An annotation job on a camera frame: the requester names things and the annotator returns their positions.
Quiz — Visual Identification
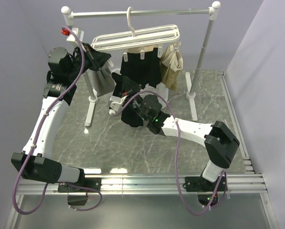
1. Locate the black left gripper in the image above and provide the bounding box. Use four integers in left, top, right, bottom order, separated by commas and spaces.
67, 43, 112, 81

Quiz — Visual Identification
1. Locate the white metal drying rack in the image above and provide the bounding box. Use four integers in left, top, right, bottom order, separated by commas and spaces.
61, 0, 222, 127

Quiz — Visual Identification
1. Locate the hanging grey underwear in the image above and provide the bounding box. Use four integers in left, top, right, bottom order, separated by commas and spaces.
91, 63, 115, 97

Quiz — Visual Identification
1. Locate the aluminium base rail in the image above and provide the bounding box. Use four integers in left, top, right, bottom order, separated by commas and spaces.
17, 174, 268, 196

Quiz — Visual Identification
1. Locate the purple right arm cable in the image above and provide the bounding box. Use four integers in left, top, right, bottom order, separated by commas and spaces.
111, 91, 229, 216

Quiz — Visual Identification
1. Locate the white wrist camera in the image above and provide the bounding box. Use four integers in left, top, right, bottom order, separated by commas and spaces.
61, 27, 85, 50
108, 95, 128, 116

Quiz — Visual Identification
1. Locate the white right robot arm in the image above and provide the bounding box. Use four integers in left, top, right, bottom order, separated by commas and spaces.
121, 76, 240, 191

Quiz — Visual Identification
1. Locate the hanging beige underwear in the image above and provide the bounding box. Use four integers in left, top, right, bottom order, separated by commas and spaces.
160, 42, 183, 92

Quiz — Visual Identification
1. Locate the hanging black underwear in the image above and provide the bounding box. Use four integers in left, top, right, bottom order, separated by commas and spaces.
120, 48, 162, 88

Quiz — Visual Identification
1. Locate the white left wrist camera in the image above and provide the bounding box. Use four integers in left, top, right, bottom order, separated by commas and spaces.
61, 27, 85, 50

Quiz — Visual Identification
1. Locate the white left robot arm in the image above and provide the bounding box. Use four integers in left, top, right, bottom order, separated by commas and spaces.
11, 43, 111, 192

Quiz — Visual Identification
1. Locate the black underwear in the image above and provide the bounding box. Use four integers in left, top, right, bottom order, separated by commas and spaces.
112, 72, 143, 128
120, 48, 162, 88

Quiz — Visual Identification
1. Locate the white clip hanger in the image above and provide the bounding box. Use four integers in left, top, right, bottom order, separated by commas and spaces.
91, 7, 180, 59

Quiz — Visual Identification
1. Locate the white perforated plastic basket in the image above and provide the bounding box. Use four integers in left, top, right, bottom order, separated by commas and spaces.
111, 68, 169, 109

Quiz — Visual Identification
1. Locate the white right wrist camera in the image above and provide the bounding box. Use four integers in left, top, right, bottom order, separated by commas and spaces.
108, 95, 128, 116

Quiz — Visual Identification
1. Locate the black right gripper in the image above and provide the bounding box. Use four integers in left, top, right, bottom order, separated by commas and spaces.
119, 76, 149, 122

